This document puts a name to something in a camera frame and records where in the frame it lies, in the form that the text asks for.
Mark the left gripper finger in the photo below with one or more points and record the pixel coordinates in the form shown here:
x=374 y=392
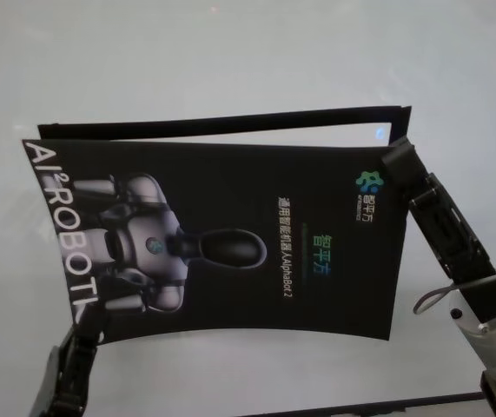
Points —
x=93 y=323

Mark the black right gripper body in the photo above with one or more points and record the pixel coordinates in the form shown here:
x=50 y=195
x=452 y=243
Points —
x=460 y=252

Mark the short black tape strip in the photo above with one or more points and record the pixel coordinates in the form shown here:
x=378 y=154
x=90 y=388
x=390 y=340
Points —
x=400 y=130

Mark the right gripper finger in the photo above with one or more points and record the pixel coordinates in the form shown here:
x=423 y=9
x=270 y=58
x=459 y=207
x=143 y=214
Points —
x=399 y=163
x=417 y=154

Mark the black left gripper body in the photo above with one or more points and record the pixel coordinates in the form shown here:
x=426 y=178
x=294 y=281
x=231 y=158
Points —
x=65 y=378

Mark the black robot print poster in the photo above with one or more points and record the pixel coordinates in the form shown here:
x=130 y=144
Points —
x=230 y=195

